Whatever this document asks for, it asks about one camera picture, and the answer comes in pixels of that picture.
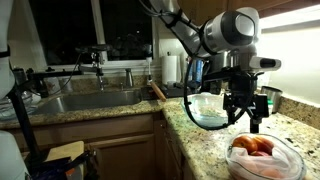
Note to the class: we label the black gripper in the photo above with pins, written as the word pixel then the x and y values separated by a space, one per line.
pixel 243 88

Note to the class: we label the orange-red apple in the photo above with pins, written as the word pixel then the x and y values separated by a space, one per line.
pixel 245 144

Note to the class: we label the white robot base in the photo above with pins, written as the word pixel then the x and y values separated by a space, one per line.
pixel 11 156

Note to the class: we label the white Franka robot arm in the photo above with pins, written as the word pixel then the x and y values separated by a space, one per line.
pixel 233 28

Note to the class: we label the glass bowl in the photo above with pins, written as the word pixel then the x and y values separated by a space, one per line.
pixel 200 110

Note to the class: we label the dark red apple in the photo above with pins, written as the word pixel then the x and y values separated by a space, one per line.
pixel 260 153

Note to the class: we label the white mesh carrier bag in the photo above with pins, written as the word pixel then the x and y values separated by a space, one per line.
pixel 286 163

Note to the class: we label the stainless steel cup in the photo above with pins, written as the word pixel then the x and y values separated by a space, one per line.
pixel 276 98

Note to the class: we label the blue bottle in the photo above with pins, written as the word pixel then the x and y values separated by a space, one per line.
pixel 197 71

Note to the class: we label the white paper towel roll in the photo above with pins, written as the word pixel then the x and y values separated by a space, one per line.
pixel 170 70

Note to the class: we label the black counter tray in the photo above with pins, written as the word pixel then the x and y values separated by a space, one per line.
pixel 148 93

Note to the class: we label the under-cabinet light strip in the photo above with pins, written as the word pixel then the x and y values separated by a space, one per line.
pixel 293 18

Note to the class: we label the wooden upper cabinet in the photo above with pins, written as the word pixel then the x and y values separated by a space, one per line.
pixel 213 10

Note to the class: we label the metal soap dispenser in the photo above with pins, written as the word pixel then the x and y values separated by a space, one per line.
pixel 129 78

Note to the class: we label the wooden base cabinet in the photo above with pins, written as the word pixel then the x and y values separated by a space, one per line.
pixel 126 153

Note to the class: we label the metal kitchen faucet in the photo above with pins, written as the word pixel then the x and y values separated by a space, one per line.
pixel 100 80

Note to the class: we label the stainless steel sink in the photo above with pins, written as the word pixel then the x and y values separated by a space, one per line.
pixel 93 100

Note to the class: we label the pale ceramic mug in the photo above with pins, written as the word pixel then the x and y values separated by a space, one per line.
pixel 66 85
pixel 52 86

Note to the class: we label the dark window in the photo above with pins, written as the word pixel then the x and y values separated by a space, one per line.
pixel 63 30

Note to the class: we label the dark backpack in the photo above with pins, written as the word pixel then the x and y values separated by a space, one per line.
pixel 56 171

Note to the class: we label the dark glass jar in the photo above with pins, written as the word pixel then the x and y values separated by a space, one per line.
pixel 20 76

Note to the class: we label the clear glass dish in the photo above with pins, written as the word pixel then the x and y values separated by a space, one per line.
pixel 6 110

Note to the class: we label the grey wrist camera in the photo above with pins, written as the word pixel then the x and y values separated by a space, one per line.
pixel 266 63

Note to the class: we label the black stereo camera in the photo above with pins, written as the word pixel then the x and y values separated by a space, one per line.
pixel 93 48

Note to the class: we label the black camera stand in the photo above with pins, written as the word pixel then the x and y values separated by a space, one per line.
pixel 20 110

